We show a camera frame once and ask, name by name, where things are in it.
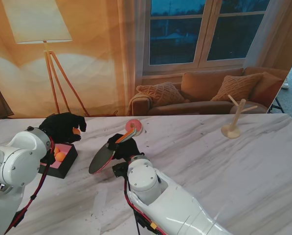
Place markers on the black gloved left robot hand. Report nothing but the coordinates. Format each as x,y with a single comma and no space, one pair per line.
60,127

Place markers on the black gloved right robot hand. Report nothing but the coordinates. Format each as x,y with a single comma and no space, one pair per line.
126,149

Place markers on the orange ping pong ball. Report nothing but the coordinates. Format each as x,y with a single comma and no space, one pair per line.
55,150
60,157
76,131

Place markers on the black red ping pong bat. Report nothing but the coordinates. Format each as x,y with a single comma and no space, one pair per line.
100,159

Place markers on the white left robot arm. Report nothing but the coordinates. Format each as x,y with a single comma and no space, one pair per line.
13,169

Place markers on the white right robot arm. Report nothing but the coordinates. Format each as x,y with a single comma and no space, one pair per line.
170,200

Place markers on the black box pink inside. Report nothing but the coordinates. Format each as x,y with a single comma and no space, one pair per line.
67,162

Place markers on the pink frosted toy donut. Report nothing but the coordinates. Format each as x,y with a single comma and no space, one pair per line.
136,124

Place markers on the printed living room backdrop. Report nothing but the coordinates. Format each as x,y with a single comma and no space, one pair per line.
87,61

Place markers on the wooden mug tree stand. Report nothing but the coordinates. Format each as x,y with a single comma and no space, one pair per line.
235,120

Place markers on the black tripod stand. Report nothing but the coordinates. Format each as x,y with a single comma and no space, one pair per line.
276,105

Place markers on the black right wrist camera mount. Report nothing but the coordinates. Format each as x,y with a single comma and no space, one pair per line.
120,169

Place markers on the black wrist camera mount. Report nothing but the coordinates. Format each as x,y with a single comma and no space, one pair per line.
120,169
48,159

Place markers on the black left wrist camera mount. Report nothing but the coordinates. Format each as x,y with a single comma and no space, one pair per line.
48,159

